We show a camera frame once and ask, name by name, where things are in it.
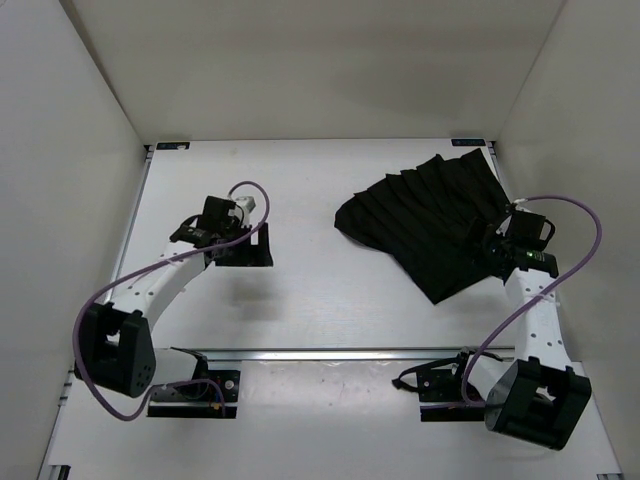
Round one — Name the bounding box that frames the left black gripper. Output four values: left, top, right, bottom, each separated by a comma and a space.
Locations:
217, 220, 274, 266

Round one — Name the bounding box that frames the black pleated skirt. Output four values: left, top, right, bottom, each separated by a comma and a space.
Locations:
334, 149, 510, 304

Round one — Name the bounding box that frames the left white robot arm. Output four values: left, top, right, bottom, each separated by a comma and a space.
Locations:
74, 196, 273, 398

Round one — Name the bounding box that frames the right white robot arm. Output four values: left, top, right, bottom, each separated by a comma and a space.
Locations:
448, 204, 592, 451

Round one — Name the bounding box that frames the right blue table label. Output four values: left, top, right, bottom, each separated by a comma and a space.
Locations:
451, 138, 486, 147

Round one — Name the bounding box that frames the blue table label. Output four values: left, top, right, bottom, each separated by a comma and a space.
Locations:
155, 142, 190, 151
451, 138, 486, 147

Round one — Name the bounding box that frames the left blue table label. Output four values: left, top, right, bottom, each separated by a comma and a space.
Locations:
155, 142, 190, 151

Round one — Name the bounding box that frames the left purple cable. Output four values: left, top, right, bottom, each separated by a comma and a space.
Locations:
72, 180, 271, 421

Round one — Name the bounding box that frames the purple cable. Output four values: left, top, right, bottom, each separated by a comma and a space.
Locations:
459, 194, 604, 409
72, 180, 271, 421

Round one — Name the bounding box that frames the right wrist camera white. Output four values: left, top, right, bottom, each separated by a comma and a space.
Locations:
507, 198, 531, 213

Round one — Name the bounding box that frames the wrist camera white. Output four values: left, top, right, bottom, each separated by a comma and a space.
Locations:
507, 198, 531, 213
232, 196, 256, 217

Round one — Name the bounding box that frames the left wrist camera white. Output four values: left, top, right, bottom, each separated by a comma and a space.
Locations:
232, 196, 256, 217

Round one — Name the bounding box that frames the aluminium table edge rail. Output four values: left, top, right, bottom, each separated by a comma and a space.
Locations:
92, 347, 565, 362

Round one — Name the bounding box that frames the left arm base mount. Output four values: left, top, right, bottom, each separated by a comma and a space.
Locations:
147, 348, 241, 420

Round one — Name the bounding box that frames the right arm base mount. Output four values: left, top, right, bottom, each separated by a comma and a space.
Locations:
391, 347, 513, 429

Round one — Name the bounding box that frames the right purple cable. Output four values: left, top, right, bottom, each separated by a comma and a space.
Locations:
459, 194, 604, 409

